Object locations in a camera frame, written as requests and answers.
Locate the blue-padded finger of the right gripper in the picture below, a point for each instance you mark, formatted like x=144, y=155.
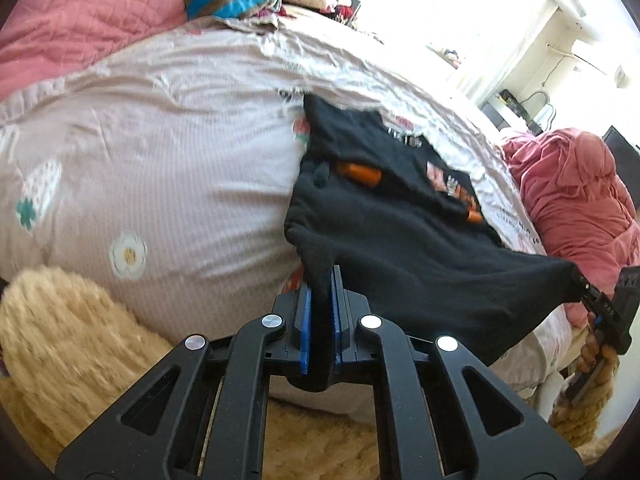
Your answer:
x=597, y=302

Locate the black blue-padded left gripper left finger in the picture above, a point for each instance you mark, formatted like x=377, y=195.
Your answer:
x=199, y=413

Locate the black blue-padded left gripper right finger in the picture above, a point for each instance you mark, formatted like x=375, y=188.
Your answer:
x=439, y=412

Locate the black sweatshirt with orange patches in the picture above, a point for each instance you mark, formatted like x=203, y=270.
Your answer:
x=407, y=231

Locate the person's hand on gripper handle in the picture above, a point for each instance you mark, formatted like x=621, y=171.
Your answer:
x=591, y=350

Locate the crumpled pink blanket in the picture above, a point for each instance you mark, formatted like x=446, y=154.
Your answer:
x=579, y=206

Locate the beige fluffy rug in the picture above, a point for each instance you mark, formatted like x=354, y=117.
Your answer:
x=71, y=350

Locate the black box on floor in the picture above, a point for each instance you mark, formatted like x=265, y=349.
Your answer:
x=627, y=161

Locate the white side table with items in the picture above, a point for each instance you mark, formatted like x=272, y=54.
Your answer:
x=534, y=114

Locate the pinkish-grey printed bed sheet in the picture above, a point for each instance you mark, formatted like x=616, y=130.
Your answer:
x=164, y=174

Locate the bright window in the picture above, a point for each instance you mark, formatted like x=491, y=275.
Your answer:
x=482, y=32

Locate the pink quilted pillow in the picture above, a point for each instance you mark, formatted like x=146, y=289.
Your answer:
x=44, y=39

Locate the white wall air conditioner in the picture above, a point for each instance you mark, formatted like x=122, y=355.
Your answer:
x=601, y=60

